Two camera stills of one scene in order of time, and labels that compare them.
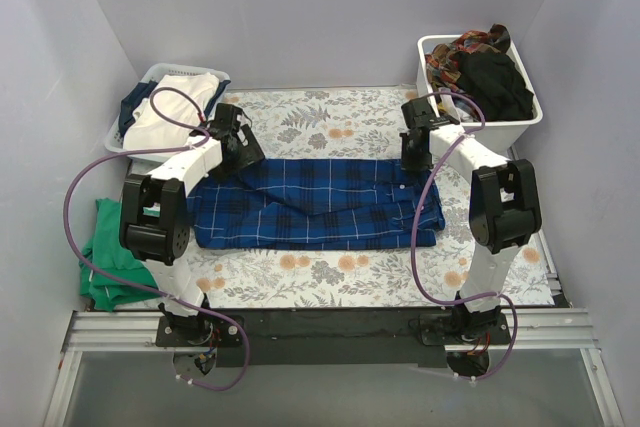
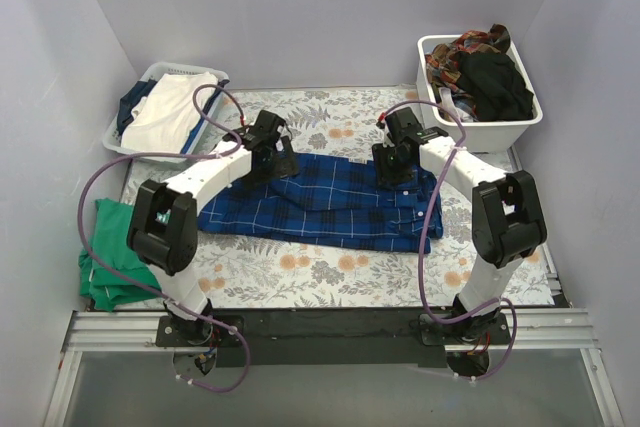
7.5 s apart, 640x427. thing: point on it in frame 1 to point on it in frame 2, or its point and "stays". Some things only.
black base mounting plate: x=325 y=337 stays
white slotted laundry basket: x=146 y=155 to x=146 y=71
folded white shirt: x=145 y=129 stays
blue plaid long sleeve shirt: x=315 y=204 stays
